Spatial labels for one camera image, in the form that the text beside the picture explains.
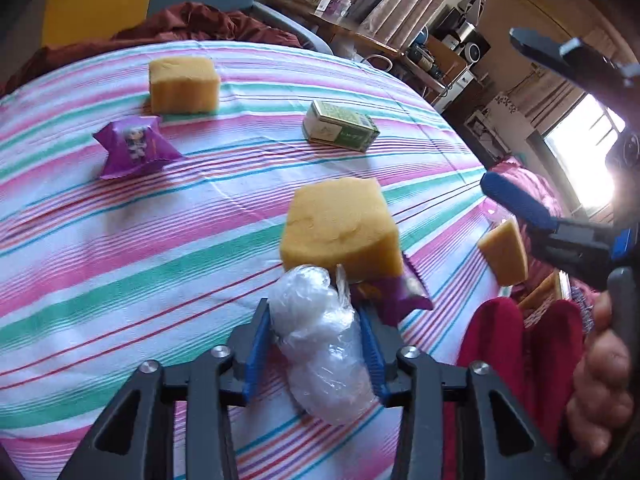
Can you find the yellow sponge block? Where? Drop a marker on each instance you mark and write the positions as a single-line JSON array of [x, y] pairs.
[[505, 252], [340, 230], [185, 85]]

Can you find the grey yellow blue chair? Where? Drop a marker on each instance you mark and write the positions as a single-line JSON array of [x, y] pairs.
[[95, 5]]

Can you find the pink quilt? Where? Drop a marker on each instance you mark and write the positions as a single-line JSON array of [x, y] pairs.
[[530, 185]]

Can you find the floral curtain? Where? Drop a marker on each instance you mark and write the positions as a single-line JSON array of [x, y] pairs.
[[545, 105]]

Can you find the green tea box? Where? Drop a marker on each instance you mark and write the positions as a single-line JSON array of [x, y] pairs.
[[340, 132]]

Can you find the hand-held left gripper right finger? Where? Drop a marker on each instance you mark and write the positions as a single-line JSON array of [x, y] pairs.
[[372, 355]]

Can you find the black silver stereo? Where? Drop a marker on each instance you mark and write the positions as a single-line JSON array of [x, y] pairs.
[[467, 35]]

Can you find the person's right hand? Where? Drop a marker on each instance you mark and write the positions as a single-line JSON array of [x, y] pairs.
[[600, 385]]

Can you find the red clothing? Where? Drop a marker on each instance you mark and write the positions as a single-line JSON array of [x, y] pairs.
[[505, 355]]

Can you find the purple carton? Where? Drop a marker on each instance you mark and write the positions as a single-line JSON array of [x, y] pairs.
[[340, 5]]

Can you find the wooden desk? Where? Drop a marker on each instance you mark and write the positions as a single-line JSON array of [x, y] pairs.
[[360, 35]]

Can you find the clear plastic wrap ball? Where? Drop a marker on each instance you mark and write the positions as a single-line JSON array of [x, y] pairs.
[[320, 340]]

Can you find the bright window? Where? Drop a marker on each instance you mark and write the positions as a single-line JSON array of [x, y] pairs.
[[582, 160]]

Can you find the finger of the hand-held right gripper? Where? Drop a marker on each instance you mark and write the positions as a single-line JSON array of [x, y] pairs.
[[520, 204], [580, 62]]

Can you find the purple snack packet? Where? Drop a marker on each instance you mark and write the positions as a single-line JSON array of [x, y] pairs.
[[400, 295], [135, 146]]

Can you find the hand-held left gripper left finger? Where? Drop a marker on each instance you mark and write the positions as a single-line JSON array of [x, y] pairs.
[[255, 355]]

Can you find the maroon blanket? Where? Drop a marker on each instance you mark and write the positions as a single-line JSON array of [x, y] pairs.
[[200, 22]]

